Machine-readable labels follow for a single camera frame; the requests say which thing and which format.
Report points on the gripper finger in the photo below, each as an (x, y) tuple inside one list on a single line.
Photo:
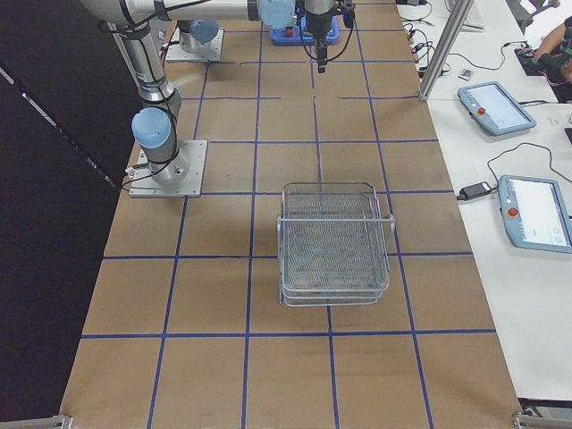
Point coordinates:
[(321, 61)]

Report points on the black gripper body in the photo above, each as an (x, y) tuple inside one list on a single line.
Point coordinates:
[(318, 26)]

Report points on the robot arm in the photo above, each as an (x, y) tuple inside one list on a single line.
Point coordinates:
[(155, 126), (196, 34)]

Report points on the blue plastic tray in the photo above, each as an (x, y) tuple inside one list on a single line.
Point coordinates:
[(279, 38)]

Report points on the small remote control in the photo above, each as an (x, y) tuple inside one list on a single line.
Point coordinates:
[(465, 74)]

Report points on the far teach pendant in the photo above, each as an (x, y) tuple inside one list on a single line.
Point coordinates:
[(495, 109)]

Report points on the teach pendant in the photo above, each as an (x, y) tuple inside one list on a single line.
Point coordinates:
[(534, 213), (495, 109)]

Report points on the black power adapter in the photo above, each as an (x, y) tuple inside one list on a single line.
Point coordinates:
[(473, 191)]

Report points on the near teach pendant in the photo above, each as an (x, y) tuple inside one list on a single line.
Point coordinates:
[(534, 213)]

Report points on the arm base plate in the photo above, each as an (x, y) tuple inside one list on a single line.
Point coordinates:
[(181, 178), (210, 53)]

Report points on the aluminium frame post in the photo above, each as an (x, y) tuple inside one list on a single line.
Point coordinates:
[(447, 38)]

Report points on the wire mesh shelf rack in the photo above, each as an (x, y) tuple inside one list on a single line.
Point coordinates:
[(332, 244)]

